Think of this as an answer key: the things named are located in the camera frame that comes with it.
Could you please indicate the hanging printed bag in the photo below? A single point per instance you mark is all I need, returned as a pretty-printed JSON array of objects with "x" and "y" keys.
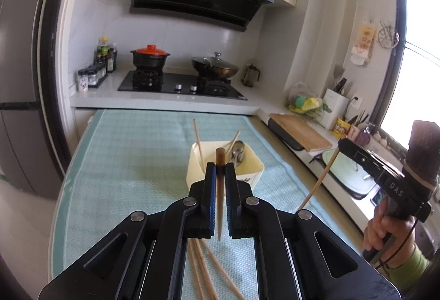
[{"x": 362, "y": 45}]

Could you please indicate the black gas hob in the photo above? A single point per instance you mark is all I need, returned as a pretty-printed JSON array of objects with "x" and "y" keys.
[{"x": 182, "y": 88}]

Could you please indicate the window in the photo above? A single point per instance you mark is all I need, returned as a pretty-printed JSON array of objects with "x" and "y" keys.
[{"x": 419, "y": 62}]

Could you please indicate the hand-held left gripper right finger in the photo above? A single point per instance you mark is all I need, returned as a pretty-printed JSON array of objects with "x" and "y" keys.
[{"x": 232, "y": 203}]

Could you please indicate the person's right hand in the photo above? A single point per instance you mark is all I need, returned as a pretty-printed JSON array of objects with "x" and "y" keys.
[{"x": 373, "y": 231}]

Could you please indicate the dark kitchen utensils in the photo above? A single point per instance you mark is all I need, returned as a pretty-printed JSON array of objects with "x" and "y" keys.
[{"x": 360, "y": 118}]

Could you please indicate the yellow cap sauce bottle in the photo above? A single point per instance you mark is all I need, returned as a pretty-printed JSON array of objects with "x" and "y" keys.
[{"x": 102, "y": 50}]

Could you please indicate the cream ribbed utensil holder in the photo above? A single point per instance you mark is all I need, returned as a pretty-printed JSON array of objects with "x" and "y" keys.
[{"x": 254, "y": 169}]

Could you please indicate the wall outlet with plug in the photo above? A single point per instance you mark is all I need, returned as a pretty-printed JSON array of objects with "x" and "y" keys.
[{"x": 356, "y": 103}]

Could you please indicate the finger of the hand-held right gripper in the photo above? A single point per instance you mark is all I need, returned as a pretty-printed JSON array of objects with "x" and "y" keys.
[{"x": 357, "y": 155}]

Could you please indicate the garlic bulbs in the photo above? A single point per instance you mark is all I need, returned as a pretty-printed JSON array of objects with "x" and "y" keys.
[{"x": 383, "y": 140}]

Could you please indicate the purple soap bottle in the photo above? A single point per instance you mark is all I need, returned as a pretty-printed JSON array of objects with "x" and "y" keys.
[{"x": 362, "y": 136}]

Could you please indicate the black tray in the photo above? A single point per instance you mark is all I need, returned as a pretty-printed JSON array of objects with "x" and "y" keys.
[{"x": 282, "y": 136}]

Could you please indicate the rack of spice jars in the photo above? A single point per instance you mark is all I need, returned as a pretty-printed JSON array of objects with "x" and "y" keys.
[{"x": 97, "y": 74}]

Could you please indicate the wooden cutting board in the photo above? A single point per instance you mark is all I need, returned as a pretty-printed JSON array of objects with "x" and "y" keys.
[{"x": 302, "y": 131}]

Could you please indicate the green cutting board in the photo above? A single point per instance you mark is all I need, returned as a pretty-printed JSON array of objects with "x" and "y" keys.
[{"x": 347, "y": 176}]

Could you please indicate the grey spatula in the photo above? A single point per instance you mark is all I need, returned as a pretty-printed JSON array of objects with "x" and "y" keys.
[{"x": 339, "y": 72}]

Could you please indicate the grey refrigerator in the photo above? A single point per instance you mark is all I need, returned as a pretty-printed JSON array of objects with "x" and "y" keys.
[{"x": 20, "y": 79}]

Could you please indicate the glass french press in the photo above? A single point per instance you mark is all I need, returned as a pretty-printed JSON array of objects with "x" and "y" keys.
[{"x": 251, "y": 76}]

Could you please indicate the black pot with red lid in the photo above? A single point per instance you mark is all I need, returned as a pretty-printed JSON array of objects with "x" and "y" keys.
[{"x": 149, "y": 57}]

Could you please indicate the pink cup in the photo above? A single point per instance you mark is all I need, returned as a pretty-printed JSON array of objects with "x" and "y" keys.
[{"x": 352, "y": 132}]

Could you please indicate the person's right forearm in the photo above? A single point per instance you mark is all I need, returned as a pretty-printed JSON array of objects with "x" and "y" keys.
[{"x": 412, "y": 265}]

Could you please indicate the wooden chopstick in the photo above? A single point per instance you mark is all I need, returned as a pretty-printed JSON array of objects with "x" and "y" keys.
[
  {"x": 195, "y": 269},
  {"x": 220, "y": 183},
  {"x": 319, "y": 179},
  {"x": 235, "y": 136},
  {"x": 202, "y": 272},
  {"x": 209, "y": 276},
  {"x": 197, "y": 141},
  {"x": 223, "y": 269}
]

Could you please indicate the yellow cup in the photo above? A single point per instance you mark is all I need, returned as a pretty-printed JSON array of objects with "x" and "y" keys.
[{"x": 341, "y": 126}]

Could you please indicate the dark sauce bottle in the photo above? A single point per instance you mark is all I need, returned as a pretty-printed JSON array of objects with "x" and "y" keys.
[{"x": 110, "y": 61}]

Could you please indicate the wok with glass lid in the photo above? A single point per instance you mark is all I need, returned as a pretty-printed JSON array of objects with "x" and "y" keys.
[{"x": 215, "y": 67}]

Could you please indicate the labelled spice jar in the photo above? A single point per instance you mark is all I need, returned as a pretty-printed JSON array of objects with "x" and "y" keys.
[{"x": 83, "y": 81}]

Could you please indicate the white knife block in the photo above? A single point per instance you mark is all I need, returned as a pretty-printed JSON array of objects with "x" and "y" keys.
[{"x": 335, "y": 107}]

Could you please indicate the teal woven mat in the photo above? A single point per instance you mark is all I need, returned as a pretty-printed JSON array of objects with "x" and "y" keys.
[{"x": 130, "y": 165}]

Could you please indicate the plastic bag with produce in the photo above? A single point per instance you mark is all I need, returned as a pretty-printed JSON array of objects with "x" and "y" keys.
[{"x": 306, "y": 102}]

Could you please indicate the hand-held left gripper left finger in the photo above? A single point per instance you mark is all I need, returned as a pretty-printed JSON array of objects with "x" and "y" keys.
[{"x": 211, "y": 203}]

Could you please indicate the metal spoon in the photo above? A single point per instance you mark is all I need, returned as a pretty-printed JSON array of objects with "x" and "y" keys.
[
  {"x": 239, "y": 146},
  {"x": 238, "y": 160}
]

